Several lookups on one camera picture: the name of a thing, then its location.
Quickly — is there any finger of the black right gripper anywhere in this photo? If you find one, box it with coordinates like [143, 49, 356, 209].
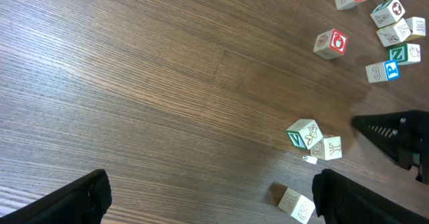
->
[351, 111, 411, 166]

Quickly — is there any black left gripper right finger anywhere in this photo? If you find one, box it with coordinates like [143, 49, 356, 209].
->
[312, 169, 428, 224]

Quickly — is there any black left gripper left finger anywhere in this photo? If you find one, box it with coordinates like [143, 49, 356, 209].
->
[1, 169, 112, 224]

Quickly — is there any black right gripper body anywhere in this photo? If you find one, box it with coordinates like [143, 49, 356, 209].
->
[398, 111, 428, 184]

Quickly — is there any wooden block red side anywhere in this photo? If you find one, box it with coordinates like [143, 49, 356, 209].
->
[278, 187, 315, 224]

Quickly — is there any blue H wooden block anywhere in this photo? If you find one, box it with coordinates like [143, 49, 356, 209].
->
[310, 135, 343, 160]

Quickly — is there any green Z wooden block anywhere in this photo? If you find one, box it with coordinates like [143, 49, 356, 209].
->
[286, 119, 323, 150]

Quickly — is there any small white paper scrap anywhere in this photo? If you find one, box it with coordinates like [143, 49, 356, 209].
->
[302, 156, 318, 164]

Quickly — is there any light blue P block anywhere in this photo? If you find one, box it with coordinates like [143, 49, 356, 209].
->
[365, 60, 401, 83]

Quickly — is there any wooden block number 8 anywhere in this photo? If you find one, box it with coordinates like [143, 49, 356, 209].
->
[387, 43, 421, 65]

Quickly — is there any wooden block green side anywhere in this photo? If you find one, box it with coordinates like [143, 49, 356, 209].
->
[376, 18, 412, 47]

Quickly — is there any red O letter block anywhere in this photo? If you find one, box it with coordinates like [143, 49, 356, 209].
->
[313, 28, 349, 60]

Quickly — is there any yellow-sided wooden block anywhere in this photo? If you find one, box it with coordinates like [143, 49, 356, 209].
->
[406, 17, 426, 42]

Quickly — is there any wooden block ladybug picture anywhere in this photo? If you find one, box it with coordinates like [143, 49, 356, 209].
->
[370, 0, 406, 28]

